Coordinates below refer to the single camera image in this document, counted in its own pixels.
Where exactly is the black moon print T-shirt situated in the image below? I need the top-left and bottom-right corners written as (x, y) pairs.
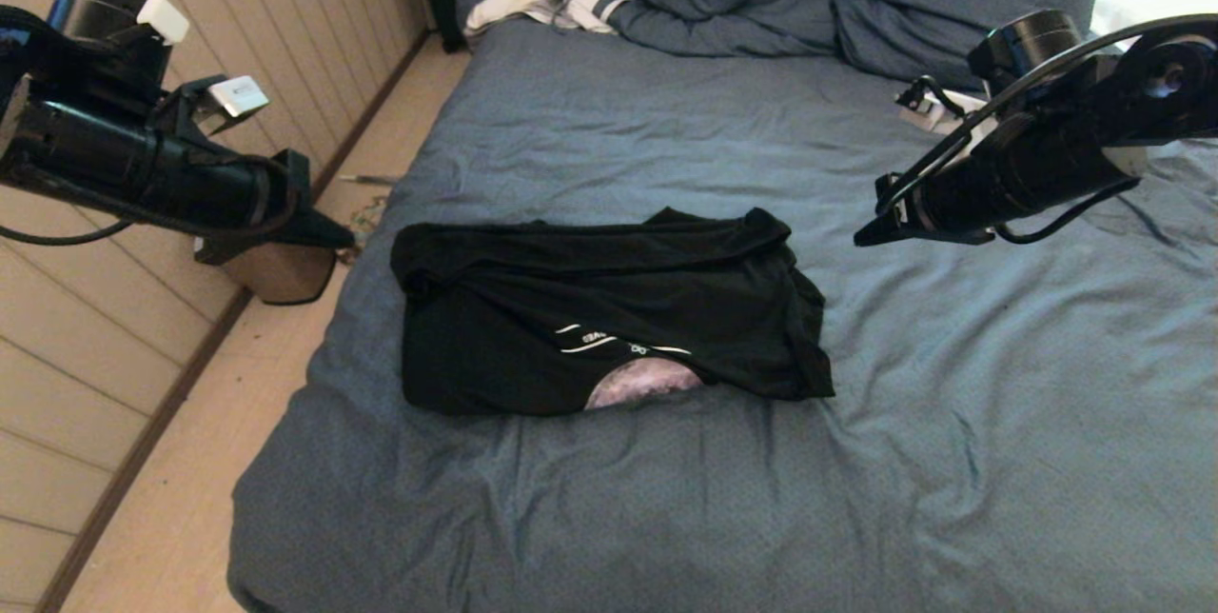
top-left (390, 207), bottom-right (838, 419)

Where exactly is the patterned item on floor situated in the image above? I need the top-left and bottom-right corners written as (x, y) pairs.
top-left (347, 197), bottom-right (393, 257)

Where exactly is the brown trash bin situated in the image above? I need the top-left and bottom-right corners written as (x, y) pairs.
top-left (224, 242), bottom-right (338, 307)

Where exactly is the blue bed sheet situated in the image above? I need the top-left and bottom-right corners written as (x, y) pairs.
top-left (226, 15), bottom-right (1218, 613)

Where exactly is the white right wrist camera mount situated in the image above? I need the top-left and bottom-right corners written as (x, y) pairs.
top-left (896, 75), bottom-right (995, 140)

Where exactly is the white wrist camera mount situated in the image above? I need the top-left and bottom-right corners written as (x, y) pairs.
top-left (896, 75), bottom-right (995, 140)
top-left (112, 0), bottom-right (270, 136)

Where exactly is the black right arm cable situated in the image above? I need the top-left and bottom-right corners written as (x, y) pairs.
top-left (874, 13), bottom-right (1218, 246)

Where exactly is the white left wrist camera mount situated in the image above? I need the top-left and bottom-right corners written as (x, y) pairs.
top-left (112, 0), bottom-right (270, 136)

